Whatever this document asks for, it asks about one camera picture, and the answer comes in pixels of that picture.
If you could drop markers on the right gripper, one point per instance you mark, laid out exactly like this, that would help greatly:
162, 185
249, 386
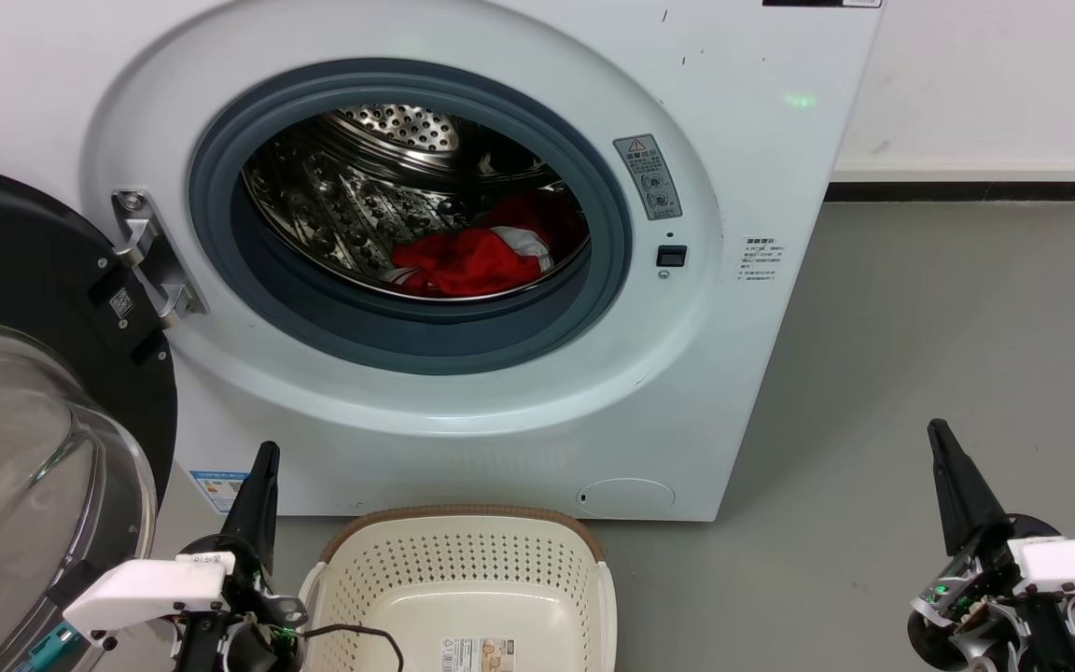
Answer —
976, 597

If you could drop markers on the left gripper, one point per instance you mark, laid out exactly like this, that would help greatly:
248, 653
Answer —
253, 635

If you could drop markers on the cream perforated laundry basket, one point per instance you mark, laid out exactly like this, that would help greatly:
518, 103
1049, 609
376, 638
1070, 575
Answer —
463, 579

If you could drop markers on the printed paper product label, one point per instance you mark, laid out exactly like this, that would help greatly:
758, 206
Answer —
477, 655

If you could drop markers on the red garment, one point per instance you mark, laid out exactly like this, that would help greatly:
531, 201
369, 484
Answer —
472, 266

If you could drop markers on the stainless steel washing machine drum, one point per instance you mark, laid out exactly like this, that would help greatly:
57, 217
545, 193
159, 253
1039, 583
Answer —
342, 196

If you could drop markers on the black washer door with glass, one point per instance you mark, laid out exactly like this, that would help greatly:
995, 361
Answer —
24, 252

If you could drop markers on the blue and white energy label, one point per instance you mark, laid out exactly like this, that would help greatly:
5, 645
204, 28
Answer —
216, 490

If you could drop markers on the white QR code sticker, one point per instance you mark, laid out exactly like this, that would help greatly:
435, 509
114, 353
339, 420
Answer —
121, 302

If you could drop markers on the white front-load washing machine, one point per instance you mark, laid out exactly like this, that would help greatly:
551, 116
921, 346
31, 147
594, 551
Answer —
733, 373

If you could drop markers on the silver metal door hinge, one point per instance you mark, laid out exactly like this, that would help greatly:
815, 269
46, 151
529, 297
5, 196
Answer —
147, 257

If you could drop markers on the grey rubber door gasket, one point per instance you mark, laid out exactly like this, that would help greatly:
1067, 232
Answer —
220, 233

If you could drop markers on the white text sticker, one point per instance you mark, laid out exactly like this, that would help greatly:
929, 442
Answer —
761, 259

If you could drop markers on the white and black baseboard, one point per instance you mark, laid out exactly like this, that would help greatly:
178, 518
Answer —
967, 182

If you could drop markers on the round white filter cover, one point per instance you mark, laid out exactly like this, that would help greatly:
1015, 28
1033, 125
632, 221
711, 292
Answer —
626, 498

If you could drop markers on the black door latch socket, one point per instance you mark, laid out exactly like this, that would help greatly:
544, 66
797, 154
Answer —
672, 256

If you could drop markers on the grey warning sticker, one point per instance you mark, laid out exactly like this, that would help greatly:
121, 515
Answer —
648, 177

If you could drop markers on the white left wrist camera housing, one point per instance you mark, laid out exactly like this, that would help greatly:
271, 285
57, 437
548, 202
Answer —
146, 593

